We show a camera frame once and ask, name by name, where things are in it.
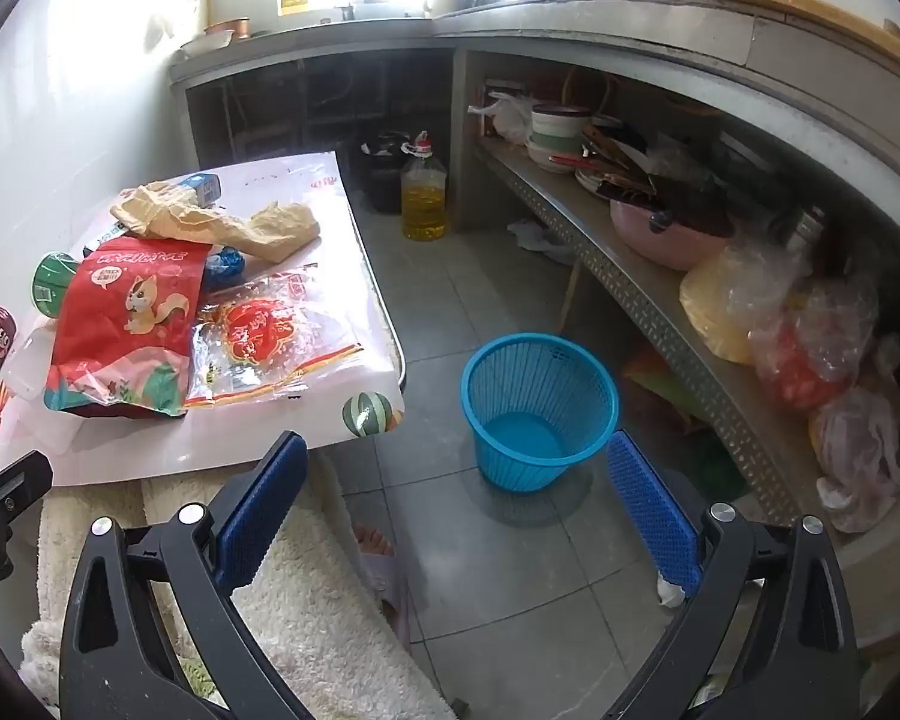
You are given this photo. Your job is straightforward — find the beige paper bag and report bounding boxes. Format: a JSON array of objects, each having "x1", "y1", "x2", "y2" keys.
[{"x1": 110, "y1": 182, "x2": 322, "y2": 262}]

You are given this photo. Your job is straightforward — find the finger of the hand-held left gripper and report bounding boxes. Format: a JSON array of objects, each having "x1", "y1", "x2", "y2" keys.
[{"x1": 0, "y1": 452, "x2": 53, "y2": 535}]

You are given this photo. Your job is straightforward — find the cooking oil bottle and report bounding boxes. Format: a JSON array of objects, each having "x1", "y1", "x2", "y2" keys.
[{"x1": 400, "y1": 131, "x2": 451, "y2": 242}]

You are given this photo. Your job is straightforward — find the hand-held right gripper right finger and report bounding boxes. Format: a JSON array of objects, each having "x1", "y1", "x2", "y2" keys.
[{"x1": 604, "y1": 431, "x2": 860, "y2": 720}]

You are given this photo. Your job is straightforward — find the blue plastic basket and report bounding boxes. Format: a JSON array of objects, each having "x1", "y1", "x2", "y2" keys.
[{"x1": 461, "y1": 331, "x2": 620, "y2": 494}]

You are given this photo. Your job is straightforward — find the person's foot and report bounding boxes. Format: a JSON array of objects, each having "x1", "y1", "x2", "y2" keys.
[{"x1": 352, "y1": 523, "x2": 400, "y2": 563}]

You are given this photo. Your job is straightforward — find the white fluffy garment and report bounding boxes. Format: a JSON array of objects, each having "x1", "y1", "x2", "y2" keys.
[{"x1": 21, "y1": 457, "x2": 458, "y2": 720}]

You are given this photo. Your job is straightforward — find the wooden cutting board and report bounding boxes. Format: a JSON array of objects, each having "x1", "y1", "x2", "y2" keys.
[{"x1": 688, "y1": 0, "x2": 900, "y2": 80}]

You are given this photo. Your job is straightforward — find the clear bag red contents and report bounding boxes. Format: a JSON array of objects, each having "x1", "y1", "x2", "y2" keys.
[{"x1": 750, "y1": 277, "x2": 878, "y2": 412}]

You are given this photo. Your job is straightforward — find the green fluffy blanket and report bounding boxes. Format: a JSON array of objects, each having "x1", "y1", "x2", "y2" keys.
[{"x1": 178, "y1": 656, "x2": 227, "y2": 707}]

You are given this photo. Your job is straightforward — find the pile of dark kitchenware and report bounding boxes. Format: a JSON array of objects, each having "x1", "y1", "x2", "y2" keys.
[{"x1": 574, "y1": 116, "x2": 730, "y2": 237}]

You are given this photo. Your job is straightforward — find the red snack bag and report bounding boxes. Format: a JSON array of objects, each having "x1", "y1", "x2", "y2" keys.
[{"x1": 43, "y1": 238, "x2": 215, "y2": 421}]

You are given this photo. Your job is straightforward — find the black bin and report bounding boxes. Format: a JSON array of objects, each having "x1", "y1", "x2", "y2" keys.
[{"x1": 360, "y1": 131, "x2": 413, "y2": 215}]

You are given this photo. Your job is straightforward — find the pink white plastic bag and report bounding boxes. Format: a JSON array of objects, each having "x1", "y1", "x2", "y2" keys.
[{"x1": 808, "y1": 386, "x2": 900, "y2": 533}]

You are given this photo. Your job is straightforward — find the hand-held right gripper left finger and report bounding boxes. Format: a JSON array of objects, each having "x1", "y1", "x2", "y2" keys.
[{"x1": 58, "y1": 431, "x2": 316, "y2": 720}]

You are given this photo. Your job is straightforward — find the concrete kitchen counter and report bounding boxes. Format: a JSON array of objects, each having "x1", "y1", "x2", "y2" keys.
[{"x1": 169, "y1": 0, "x2": 900, "y2": 241}]

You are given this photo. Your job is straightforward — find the blue plastic wrapper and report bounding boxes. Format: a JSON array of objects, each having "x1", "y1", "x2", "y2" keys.
[{"x1": 202, "y1": 246, "x2": 248, "y2": 290}]

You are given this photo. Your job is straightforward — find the folding table white printed cover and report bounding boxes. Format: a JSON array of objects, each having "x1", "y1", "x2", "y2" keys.
[{"x1": 0, "y1": 152, "x2": 407, "y2": 488}]

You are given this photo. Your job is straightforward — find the clear plastic food container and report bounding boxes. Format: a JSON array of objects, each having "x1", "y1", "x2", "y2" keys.
[{"x1": 1, "y1": 322, "x2": 91, "y2": 458}]

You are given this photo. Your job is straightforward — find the long blue white box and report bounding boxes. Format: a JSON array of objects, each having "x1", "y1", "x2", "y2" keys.
[{"x1": 82, "y1": 172, "x2": 224, "y2": 256}]

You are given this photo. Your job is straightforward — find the clear wrapper red print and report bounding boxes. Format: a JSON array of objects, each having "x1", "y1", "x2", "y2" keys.
[{"x1": 184, "y1": 264, "x2": 365, "y2": 410}]

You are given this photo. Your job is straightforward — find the pink slipper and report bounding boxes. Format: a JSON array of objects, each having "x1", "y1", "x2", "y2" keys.
[{"x1": 360, "y1": 547, "x2": 415, "y2": 646}]

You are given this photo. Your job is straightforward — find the pink basin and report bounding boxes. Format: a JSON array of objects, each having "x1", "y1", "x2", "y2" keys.
[{"x1": 609, "y1": 199, "x2": 736, "y2": 272}]

